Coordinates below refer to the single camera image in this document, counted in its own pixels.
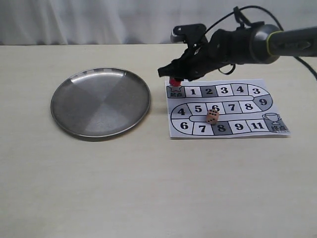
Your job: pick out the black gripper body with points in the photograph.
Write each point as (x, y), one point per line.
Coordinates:
(224, 48)

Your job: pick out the white curtain backdrop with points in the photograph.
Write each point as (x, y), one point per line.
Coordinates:
(69, 22)

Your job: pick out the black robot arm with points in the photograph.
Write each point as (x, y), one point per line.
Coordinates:
(255, 45)

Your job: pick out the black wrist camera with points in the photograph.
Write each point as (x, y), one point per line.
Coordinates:
(188, 34)

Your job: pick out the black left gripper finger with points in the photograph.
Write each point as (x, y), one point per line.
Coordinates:
(173, 69)

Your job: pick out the printed paper game board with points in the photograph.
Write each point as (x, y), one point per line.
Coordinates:
(245, 107)

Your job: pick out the wooden die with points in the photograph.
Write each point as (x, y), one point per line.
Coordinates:
(212, 116)

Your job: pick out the round stainless steel plate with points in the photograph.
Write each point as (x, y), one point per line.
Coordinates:
(100, 103)

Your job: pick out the red cylinder game piece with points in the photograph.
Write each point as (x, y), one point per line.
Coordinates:
(174, 83)

